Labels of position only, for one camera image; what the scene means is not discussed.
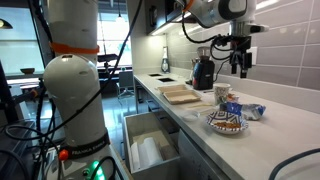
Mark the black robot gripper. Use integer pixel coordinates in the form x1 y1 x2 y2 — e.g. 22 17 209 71
230 36 252 78

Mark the blue pretzel crisps packet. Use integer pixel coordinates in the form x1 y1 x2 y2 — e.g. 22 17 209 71
219 102 266 121

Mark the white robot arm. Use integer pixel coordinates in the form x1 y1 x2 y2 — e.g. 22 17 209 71
43 0 268 180

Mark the orange purple snack packet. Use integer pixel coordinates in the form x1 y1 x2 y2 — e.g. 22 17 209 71
227 94 239 103

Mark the beige foam clamshell container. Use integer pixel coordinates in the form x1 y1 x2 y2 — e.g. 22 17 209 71
157 84 201 105

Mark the patterned paper cup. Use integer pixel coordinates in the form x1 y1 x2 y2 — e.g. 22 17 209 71
213 83 231 105

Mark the black coffee grinder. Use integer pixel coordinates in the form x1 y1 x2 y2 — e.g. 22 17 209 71
192 46 215 90

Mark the white plastic knife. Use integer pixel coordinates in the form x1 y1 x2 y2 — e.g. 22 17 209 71
186 103 213 109

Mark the blue patterned paper bowl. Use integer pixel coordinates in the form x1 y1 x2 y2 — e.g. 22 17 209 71
206 111 249 135

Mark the white plastic lid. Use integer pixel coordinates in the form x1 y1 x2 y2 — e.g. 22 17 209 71
182 111 200 122

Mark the open white drawer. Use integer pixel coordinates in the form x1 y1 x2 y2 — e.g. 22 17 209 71
124 113 180 180

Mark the white paper roll in drawer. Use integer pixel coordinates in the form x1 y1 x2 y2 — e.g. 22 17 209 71
131 137 163 170

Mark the white wall outlet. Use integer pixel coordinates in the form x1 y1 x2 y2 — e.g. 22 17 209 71
248 47 258 66

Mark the blue cable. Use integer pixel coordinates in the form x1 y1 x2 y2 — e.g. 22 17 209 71
268 148 320 180

